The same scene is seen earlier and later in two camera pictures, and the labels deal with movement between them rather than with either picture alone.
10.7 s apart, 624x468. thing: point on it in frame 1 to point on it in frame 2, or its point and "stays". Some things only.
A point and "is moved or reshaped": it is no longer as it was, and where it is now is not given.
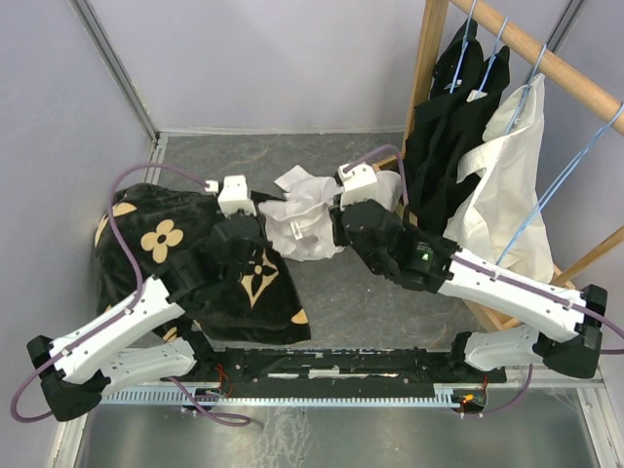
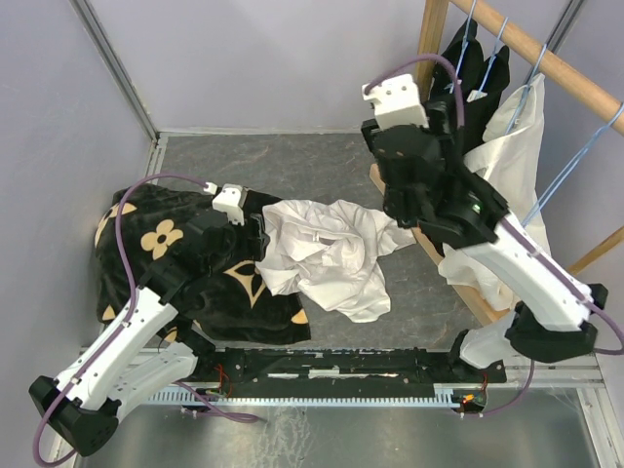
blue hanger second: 478,93 stays
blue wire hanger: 560,179 stays
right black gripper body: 338,232 to 442,124
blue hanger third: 526,90 stays
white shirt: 298,223 is moved or reshaped
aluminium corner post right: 564,25 stays
